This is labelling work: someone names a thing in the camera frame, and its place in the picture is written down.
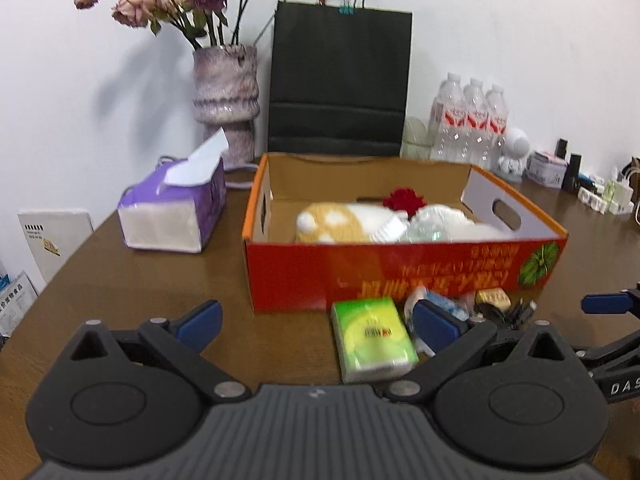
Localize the gold foil packet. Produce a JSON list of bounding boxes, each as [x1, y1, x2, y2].
[[474, 288, 512, 311]]

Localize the yellow and white plush toy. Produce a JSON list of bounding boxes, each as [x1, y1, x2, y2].
[[295, 202, 411, 245]]

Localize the purple tissue pack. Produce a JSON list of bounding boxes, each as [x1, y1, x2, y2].
[[117, 127, 231, 254]]

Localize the clear plastic bag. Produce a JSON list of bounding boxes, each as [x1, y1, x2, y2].
[[405, 220, 451, 243]]

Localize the red artificial rose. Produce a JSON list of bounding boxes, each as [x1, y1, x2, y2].
[[382, 188, 426, 211]]

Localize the blue snack packet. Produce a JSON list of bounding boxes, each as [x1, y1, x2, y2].
[[404, 286, 473, 356]]

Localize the white plastic packet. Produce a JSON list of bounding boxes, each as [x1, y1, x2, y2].
[[410, 203, 516, 243]]

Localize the small printed tin box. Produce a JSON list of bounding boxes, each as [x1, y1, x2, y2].
[[526, 150, 568, 188]]

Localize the clear water bottle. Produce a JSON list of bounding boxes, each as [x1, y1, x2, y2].
[[462, 78, 488, 166], [431, 72, 466, 163], [482, 83, 510, 168]]

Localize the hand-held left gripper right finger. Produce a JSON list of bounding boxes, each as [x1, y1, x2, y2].
[[382, 299, 574, 403]]

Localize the purple ceramic vase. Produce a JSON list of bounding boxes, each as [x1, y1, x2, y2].
[[192, 44, 262, 171]]

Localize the clear glass cup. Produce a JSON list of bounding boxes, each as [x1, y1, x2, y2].
[[400, 116, 433, 161]]

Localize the black rectangular box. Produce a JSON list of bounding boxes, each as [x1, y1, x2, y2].
[[562, 153, 583, 193]]

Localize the red cardboard box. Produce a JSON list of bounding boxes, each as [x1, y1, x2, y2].
[[241, 152, 570, 315]]

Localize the white power strip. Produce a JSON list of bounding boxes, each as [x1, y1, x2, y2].
[[577, 187, 616, 213]]

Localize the blue and white box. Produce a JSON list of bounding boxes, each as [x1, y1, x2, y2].
[[0, 270, 40, 338]]

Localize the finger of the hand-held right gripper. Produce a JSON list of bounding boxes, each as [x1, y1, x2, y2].
[[581, 287, 640, 318], [570, 330, 640, 376]]

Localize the black cable bundle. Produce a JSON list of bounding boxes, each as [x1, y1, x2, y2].
[[480, 299, 538, 331]]

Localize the black paper bag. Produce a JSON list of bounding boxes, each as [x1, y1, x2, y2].
[[267, 0, 414, 158]]

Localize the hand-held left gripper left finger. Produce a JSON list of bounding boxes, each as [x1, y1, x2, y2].
[[70, 300, 253, 403]]

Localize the green tissue packet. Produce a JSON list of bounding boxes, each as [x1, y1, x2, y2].
[[330, 297, 420, 385]]

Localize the white robot figure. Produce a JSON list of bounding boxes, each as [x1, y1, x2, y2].
[[497, 127, 532, 181]]

